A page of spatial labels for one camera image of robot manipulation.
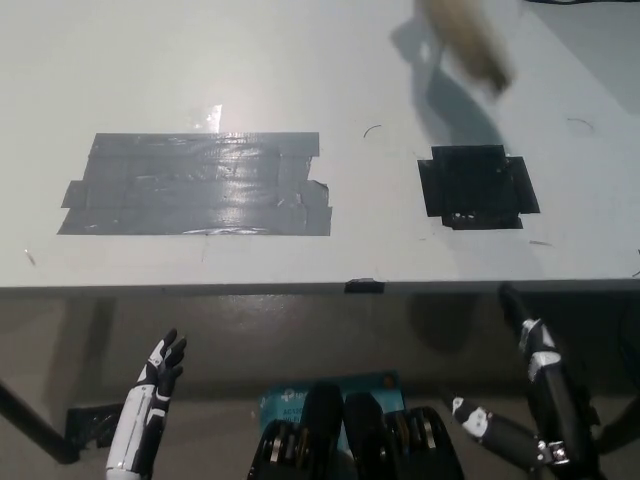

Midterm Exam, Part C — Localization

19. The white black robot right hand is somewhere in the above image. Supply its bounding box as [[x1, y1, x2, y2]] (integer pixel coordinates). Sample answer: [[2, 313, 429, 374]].
[[451, 283, 589, 470]]

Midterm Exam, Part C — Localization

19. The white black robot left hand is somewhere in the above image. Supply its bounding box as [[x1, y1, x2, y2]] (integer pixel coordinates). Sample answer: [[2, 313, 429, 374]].
[[102, 327, 189, 474]]

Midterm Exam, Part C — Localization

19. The black floor tape patch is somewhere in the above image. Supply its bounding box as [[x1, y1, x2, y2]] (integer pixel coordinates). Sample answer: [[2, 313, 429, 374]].
[[574, 387, 605, 437], [66, 405, 127, 449]]

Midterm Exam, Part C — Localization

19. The black table leg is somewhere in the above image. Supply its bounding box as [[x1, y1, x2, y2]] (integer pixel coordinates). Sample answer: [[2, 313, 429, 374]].
[[597, 394, 640, 454], [0, 377, 82, 464]]

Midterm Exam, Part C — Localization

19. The teal router box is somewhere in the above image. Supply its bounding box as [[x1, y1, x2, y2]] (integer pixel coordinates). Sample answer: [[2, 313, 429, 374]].
[[258, 370, 407, 454]]

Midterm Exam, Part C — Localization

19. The small black tape strip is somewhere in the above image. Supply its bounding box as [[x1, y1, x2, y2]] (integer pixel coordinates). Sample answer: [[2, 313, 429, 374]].
[[343, 276, 386, 294]]

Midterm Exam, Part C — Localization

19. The grey duct tape patch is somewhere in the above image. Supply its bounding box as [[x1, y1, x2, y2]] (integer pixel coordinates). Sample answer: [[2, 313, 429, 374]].
[[56, 131, 334, 238]]

